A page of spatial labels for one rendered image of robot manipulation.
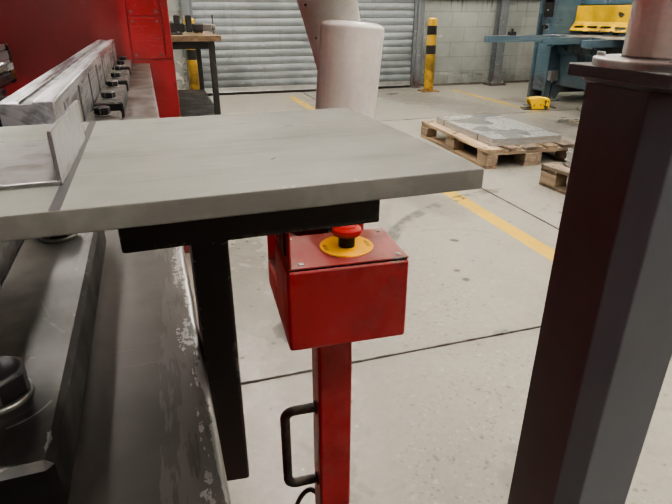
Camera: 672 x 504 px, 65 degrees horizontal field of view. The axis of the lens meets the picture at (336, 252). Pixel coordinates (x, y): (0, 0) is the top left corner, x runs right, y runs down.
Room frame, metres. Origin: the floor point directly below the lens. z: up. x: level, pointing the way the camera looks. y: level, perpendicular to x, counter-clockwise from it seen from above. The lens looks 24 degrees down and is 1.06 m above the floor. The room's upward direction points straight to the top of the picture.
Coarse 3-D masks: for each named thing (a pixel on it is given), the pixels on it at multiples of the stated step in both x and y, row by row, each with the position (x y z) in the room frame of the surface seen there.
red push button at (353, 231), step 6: (336, 228) 0.64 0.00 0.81; (342, 228) 0.64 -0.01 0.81; (348, 228) 0.64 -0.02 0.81; (354, 228) 0.64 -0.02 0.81; (360, 228) 0.64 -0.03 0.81; (336, 234) 0.63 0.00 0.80; (342, 234) 0.63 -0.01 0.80; (348, 234) 0.63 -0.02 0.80; (354, 234) 0.63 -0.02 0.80; (342, 240) 0.64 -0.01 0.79; (348, 240) 0.64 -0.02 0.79; (354, 240) 0.64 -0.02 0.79; (342, 246) 0.64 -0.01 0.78; (348, 246) 0.64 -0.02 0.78
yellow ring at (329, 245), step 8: (328, 240) 0.66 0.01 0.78; (336, 240) 0.66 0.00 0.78; (360, 240) 0.66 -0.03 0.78; (368, 240) 0.66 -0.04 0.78; (320, 248) 0.64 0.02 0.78; (328, 248) 0.64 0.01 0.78; (336, 248) 0.64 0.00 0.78; (344, 248) 0.64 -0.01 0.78; (352, 248) 0.64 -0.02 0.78; (360, 248) 0.64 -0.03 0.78; (368, 248) 0.64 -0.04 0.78; (336, 256) 0.61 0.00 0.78; (344, 256) 0.61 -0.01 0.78; (352, 256) 0.61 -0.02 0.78
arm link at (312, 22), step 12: (300, 0) 0.80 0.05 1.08; (312, 0) 0.79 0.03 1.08; (324, 0) 0.79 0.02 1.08; (336, 0) 0.80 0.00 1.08; (348, 0) 0.81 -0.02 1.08; (312, 12) 0.81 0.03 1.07; (324, 12) 0.81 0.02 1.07; (336, 12) 0.81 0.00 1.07; (348, 12) 0.82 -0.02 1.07; (312, 24) 0.82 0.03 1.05; (312, 36) 0.83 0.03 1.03; (312, 48) 0.83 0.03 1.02
